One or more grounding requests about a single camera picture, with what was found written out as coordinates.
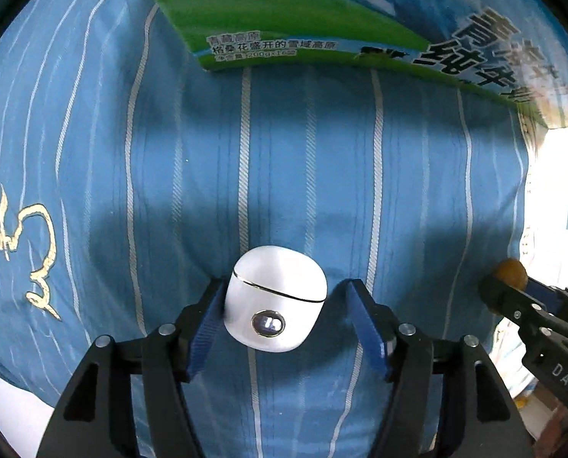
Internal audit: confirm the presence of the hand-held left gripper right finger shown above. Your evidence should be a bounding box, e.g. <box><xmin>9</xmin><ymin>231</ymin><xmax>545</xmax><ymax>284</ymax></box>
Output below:
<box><xmin>343</xmin><ymin>279</ymin><xmax>535</xmax><ymax>458</ymax></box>

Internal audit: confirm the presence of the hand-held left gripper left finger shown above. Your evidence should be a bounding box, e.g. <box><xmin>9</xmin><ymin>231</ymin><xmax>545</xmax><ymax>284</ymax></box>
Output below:
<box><xmin>36</xmin><ymin>277</ymin><xmax>227</xmax><ymax>458</ymax></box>

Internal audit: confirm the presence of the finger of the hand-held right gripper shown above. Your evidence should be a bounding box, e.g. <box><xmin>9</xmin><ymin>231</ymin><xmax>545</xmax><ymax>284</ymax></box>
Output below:
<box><xmin>479</xmin><ymin>274</ymin><xmax>559</xmax><ymax>354</ymax></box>
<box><xmin>523</xmin><ymin>277</ymin><xmax>568</xmax><ymax>313</ymax></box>

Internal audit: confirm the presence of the brown walnut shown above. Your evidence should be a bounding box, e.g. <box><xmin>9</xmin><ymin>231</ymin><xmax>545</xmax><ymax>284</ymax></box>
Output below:
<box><xmin>496</xmin><ymin>258</ymin><xmax>528</xmax><ymax>292</ymax></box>

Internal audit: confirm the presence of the white earbuds case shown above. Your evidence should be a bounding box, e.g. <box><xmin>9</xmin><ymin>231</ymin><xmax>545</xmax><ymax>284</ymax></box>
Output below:
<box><xmin>224</xmin><ymin>245</ymin><xmax>329</xmax><ymax>353</ymax></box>

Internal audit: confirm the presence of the printed cardboard box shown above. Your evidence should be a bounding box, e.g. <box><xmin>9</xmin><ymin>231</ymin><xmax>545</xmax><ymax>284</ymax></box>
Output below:
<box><xmin>131</xmin><ymin>0</ymin><xmax>566</xmax><ymax>129</ymax></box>

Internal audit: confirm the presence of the blue striped blanket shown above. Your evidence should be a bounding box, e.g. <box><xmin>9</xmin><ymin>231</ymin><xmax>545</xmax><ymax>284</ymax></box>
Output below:
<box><xmin>0</xmin><ymin>0</ymin><xmax>542</xmax><ymax>458</ymax></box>

